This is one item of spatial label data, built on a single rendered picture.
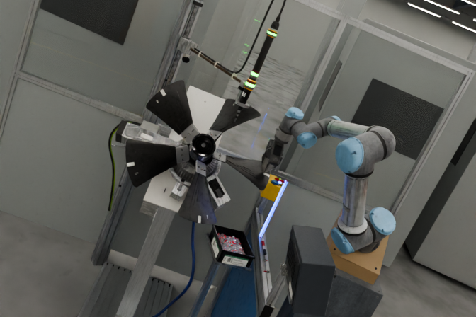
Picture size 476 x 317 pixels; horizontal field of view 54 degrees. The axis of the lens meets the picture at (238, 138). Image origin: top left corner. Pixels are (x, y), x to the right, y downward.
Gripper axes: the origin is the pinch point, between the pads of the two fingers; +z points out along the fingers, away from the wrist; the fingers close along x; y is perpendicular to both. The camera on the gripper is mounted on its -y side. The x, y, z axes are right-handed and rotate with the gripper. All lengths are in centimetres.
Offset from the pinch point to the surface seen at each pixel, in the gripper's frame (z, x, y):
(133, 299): 98, 34, -20
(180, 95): -12, 51, 16
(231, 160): 1.4, 16.8, -0.3
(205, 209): 17.5, 20.7, -21.0
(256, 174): 1.3, 3.7, -3.3
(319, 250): -26, -13, -68
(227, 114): -8.9, 25.6, 21.8
